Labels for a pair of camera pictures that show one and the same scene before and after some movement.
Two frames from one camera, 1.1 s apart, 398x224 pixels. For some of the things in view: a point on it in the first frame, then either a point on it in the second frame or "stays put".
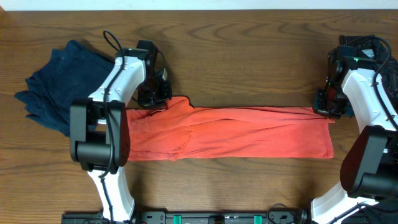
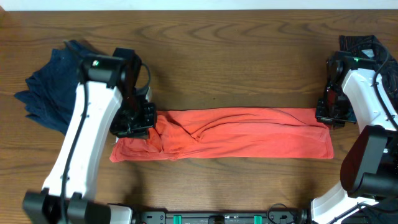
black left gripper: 162,102 → 142,129
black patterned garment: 385,63 stays put
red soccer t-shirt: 178,132 stays put
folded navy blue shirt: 73,73 stays put
